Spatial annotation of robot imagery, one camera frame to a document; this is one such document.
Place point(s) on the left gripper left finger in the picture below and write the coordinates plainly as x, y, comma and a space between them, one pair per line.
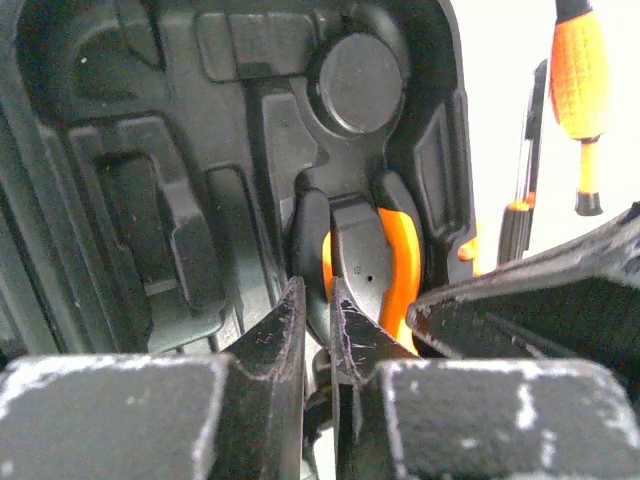
237, 414

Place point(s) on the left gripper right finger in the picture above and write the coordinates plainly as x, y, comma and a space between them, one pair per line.
397, 416

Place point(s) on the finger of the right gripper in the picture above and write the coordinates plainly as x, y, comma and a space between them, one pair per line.
576, 300

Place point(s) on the orange handled needle-nose pliers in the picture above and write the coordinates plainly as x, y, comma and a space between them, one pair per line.
375, 244

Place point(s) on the black plastic tool case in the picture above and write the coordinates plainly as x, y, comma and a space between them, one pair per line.
152, 153

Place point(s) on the small orange black precision screwdriver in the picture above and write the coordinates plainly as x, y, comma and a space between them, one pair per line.
588, 192

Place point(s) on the orange grip bit screwdriver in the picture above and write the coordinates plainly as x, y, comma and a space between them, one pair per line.
579, 77

